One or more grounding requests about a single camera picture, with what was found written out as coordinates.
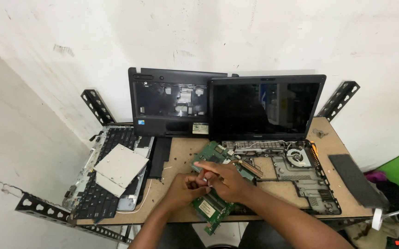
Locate person's right hand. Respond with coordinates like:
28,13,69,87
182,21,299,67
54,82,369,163
194,160,256,205

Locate person's left hand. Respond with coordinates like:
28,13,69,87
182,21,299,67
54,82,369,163
164,173,212,212

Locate green laptop motherboard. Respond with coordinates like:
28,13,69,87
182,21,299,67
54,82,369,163
190,140,266,236

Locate black plastic cover panel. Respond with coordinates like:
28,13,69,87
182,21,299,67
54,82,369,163
148,137,173,179

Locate person's dark trousers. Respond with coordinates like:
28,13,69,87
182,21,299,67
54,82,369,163
157,221,291,249

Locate copper heatsink pipe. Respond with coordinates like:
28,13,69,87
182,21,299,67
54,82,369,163
233,156,264,179

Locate silver optical drive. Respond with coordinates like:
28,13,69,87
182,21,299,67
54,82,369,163
94,143,150,198

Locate black laptop palmrest cover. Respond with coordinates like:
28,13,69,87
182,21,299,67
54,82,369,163
128,67,240,138

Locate black laptop screen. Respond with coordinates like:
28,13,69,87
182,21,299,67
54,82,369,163
208,74,327,142

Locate black laptop keyboard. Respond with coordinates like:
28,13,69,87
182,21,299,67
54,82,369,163
71,127,145,220

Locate silver cooling fan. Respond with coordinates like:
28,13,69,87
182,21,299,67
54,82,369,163
285,148,313,169

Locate black laptop base chassis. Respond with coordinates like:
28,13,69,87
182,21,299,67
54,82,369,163
220,139,342,216

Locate black laptop battery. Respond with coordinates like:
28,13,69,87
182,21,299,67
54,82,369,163
328,154,389,209

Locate white tape roll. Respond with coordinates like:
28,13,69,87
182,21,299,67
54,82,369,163
372,207,384,231

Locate heap of cloths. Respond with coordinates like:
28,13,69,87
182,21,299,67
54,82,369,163
345,169,399,249

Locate thin white wire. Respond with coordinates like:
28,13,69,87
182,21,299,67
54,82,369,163
116,166,173,214

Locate white antenna cable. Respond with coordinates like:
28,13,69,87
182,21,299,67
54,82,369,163
235,140,299,150

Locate silver laptop frame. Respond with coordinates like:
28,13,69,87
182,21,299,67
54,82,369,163
62,124,156,212

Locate black slotted angle post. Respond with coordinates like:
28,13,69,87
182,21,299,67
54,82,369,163
316,81,361,122
80,89,117,126

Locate black slotted angle rail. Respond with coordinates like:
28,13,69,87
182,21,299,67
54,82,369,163
14,192,133,245

